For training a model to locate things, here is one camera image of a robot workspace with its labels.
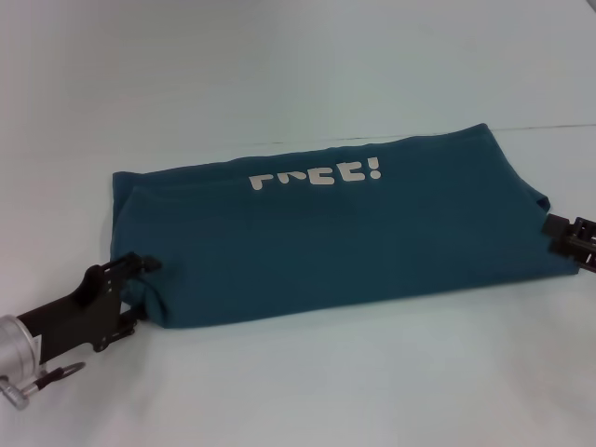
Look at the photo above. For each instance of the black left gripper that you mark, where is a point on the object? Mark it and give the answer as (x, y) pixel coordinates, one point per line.
(79, 312)

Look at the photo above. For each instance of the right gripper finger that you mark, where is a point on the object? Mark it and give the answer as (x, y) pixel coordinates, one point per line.
(570, 251)
(561, 226)

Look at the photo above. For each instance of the teal blue t-shirt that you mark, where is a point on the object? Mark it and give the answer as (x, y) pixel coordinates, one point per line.
(326, 233)

